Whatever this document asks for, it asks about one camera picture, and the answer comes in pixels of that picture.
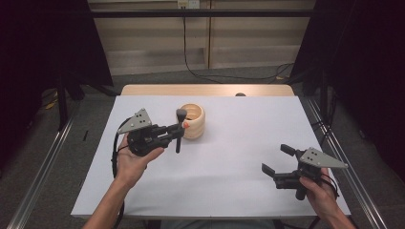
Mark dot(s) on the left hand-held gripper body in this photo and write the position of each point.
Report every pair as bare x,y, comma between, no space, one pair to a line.
143,140

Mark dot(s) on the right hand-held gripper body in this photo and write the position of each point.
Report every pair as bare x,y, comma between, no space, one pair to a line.
313,157

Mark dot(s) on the black makeup brush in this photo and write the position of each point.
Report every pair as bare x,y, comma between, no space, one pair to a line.
181,114

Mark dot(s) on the cream ringed holder orange beak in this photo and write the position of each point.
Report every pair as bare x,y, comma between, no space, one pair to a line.
196,127

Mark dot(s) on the person's left hand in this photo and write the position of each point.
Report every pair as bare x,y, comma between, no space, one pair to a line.
132,167

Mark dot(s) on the person's right hand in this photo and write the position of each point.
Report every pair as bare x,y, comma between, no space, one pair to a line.
323,194

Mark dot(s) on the white table mat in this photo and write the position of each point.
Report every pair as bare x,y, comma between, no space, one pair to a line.
223,191

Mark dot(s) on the small black stick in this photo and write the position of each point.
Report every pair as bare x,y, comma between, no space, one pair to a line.
85,135

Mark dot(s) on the dark round table grommet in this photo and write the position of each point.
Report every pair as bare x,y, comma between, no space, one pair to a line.
240,94

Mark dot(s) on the black metal stand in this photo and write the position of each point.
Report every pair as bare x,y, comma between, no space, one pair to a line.
62,105

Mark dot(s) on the yellow floor tape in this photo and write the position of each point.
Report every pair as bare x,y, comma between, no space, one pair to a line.
51,105

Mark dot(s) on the black curtain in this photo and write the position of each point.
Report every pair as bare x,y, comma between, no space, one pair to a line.
366,63
38,47

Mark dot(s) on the black horizontal bar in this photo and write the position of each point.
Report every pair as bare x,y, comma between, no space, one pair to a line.
143,13

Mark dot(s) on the aluminium floor rail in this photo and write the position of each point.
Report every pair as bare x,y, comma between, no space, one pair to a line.
356,178
41,178

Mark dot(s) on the white wall socket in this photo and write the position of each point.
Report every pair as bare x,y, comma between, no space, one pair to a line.
187,4

